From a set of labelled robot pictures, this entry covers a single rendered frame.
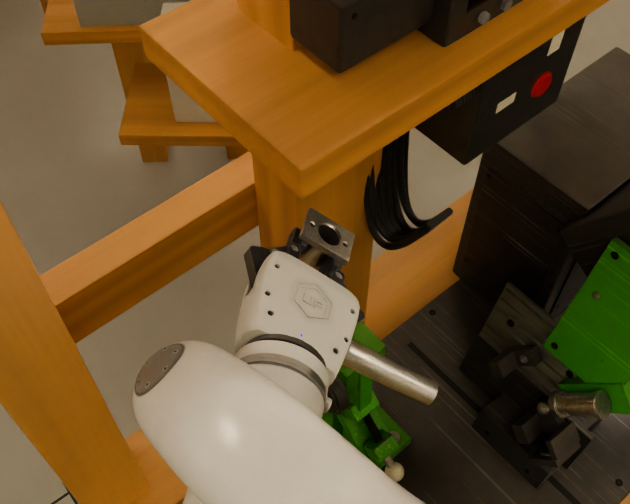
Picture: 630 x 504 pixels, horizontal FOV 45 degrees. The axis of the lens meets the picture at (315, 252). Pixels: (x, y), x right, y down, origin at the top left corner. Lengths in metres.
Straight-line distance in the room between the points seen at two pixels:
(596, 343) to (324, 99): 0.54
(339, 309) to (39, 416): 0.37
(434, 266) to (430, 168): 1.37
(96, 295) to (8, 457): 1.40
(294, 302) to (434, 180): 2.07
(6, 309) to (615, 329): 0.72
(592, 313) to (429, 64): 0.45
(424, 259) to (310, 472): 0.98
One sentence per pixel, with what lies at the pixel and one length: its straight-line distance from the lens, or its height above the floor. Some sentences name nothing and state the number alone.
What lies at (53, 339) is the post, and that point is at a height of 1.35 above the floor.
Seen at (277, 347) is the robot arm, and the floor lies 1.47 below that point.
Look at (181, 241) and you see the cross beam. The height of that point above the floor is 1.25.
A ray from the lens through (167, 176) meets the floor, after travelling 2.74.
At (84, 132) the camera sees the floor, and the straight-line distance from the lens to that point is 2.96.
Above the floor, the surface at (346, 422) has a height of 1.01.
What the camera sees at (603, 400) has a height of 1.09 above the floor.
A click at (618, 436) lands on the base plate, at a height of 0.90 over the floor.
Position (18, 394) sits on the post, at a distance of 0.84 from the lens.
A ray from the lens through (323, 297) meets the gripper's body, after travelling 0.69.
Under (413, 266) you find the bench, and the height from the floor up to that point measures 0.88.
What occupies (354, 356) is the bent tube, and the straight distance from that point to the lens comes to 0.87.
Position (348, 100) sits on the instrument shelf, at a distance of 0.69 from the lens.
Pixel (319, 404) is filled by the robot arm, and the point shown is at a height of 1.45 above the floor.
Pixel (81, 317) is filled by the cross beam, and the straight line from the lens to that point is 0.96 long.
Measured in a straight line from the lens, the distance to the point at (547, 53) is 0.91.
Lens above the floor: 2.01
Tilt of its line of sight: 54 degrees down
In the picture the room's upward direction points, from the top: straight up
